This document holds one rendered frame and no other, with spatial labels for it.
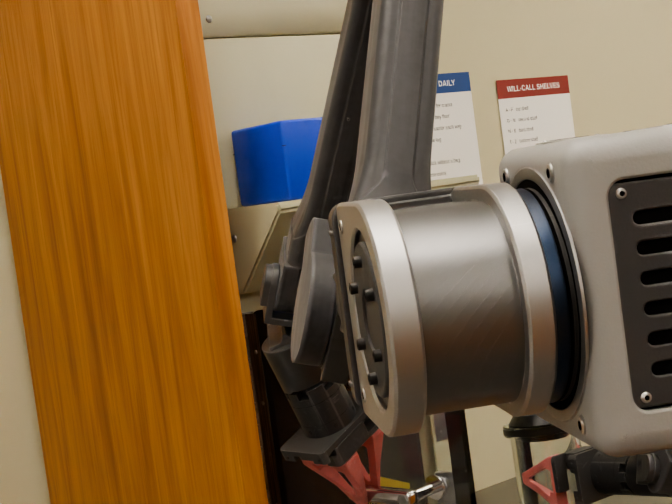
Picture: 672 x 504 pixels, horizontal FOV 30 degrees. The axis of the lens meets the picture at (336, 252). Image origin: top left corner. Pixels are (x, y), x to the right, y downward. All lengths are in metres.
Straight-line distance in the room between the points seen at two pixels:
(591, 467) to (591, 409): 1.04
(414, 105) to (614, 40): 1.87
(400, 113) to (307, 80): 0.71
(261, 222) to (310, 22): 0.30
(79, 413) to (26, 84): 0.43
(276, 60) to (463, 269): 0.97
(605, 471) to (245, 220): 0.56
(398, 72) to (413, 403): 0.34
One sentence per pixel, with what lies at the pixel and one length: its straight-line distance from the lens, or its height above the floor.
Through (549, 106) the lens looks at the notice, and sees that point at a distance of 2.53.
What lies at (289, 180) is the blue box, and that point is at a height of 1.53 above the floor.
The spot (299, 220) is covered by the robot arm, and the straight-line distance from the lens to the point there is 1.17.
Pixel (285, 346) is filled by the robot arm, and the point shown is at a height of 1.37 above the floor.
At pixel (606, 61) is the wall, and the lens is 2.69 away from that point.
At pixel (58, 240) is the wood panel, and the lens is 1.66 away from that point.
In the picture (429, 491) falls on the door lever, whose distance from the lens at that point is 1.30.
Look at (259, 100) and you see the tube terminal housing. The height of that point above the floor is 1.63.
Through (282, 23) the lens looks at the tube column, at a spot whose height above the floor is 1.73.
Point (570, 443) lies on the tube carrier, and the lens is 1.69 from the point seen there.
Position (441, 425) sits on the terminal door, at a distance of 1.29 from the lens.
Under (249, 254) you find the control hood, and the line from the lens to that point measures 1.43.
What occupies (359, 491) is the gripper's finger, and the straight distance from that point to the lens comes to 1.30.
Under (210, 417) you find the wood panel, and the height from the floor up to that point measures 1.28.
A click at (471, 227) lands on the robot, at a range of 0.61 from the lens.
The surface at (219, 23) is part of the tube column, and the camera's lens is 1.51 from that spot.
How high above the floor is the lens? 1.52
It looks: 3 degrees down
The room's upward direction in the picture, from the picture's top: 8 degrees counter-clockwise
